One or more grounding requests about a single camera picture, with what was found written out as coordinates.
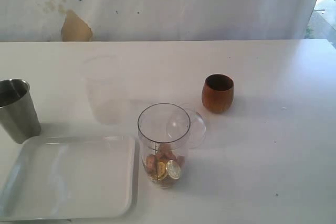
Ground stainless steel cup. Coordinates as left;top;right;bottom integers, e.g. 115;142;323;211
1;79;41;144

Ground white rectangular tray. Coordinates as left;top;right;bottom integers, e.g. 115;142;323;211
1;136;135;222

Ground clear dome strainer lid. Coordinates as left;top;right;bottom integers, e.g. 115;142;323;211
166;103;206;149

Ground brown wooden cup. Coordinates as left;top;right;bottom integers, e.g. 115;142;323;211
202;74;234;114

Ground clear measuring cylinder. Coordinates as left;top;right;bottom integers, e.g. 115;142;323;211
137;103;191;188

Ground translucent plastic container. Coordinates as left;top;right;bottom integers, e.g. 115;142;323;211
81;55;129;125

